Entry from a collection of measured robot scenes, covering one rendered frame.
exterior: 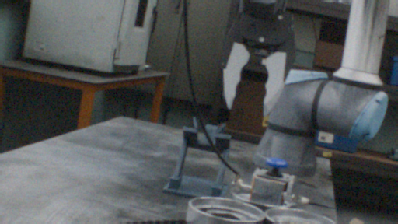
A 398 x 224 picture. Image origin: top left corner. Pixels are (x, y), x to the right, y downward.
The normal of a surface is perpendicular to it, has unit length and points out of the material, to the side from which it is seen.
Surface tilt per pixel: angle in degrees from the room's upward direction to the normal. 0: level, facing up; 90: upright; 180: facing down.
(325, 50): 82
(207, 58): 90
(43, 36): 90
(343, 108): 92
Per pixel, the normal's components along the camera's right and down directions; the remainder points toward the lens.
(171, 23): -0.15, 0.11
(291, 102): -0.47, 0.06
